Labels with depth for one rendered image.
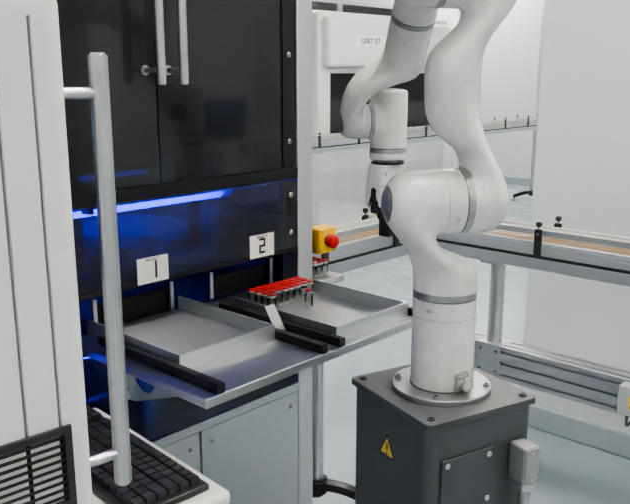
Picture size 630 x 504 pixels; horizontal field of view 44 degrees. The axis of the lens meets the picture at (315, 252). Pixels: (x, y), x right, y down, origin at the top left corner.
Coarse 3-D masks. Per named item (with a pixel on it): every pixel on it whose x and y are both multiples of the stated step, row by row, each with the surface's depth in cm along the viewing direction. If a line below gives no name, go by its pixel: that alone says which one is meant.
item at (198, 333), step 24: (168, 312) 191; (192, 312) 190; (216, 312) 184; (96, 336) 173; (144, 336) 173; (168, 336) 173; (192, 336) 173; (216, 336) 173; (240, 336) 164; (264, 336) 169; (192, 360) 155
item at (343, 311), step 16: (320, 288) 207; (336, 288) 203; (240, 304) 190; (256, 304) 186; (320, 304) 197; (336, 304) 197; (352, 304) 197; (368, 304) 196; (384, 304) 192; (400, 304) 186; (288, 320) 179; (304, 320) 176; (320, 320) 184; (336, 320) 184; (352, 320) 184; (368, 320) 177; (384, 320) 182
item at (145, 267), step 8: (152, 256) 176; (160, 256) 177; (144, 264) 174; (152, 264) 176; (160, 264) 178; (144, 272) 175; (152, 272) 176; (160, 272) 178; (168, 272) 180; (144, 280) 175; (152, 280) 177; (160, 280) 178
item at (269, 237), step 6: (264, 234) 201; (270, 234) 202; (252, 240) 198; (258, 240) 199; (270, 240) 202; (252, 246) 198; (258, 246) 200; (264, 246) 201; (270, 246) 203; (252, 252) 198; (258, 252) 200; (270, 252) 203; (252, 258) 199
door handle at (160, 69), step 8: (160, 0) 160; (160, 8) 160; (160, 16) 161; (160, 24) 161; (160, 32) 161; (160, 40) 162; (160, 48) 162; (160, 56) 162; (160, 64) 163; (144, 72) 167; (152, 72) 165; (160, 72) 163; (160, 80) 163
